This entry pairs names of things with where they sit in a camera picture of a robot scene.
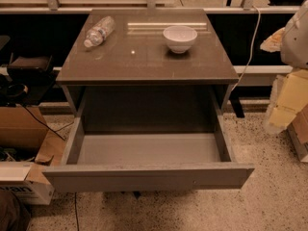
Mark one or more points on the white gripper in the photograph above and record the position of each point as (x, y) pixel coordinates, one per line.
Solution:
(295, 45)

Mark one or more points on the grey top drawer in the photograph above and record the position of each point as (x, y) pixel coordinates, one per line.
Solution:
(138, 142)

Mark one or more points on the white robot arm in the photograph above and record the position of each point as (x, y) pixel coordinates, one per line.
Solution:
(291, 41)

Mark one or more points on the grey cabinet with glossy top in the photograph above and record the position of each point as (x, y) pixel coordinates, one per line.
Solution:
(136, 53)

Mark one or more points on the cardboard box right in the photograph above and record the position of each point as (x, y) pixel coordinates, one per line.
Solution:
(298, 130)

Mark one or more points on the white ceramic bowl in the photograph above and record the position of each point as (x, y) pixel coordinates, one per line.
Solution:
(179, 39)

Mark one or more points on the clear plastic water bottle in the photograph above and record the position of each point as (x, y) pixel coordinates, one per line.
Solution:
(97, 34)

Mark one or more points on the open cardboard box left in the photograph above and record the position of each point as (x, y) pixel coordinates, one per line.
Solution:
(25, 136)

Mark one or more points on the white printed cardboard box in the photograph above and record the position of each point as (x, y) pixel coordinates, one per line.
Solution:
(26, 181)

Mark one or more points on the dark brown bag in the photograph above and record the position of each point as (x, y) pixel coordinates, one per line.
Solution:
(13, 214)

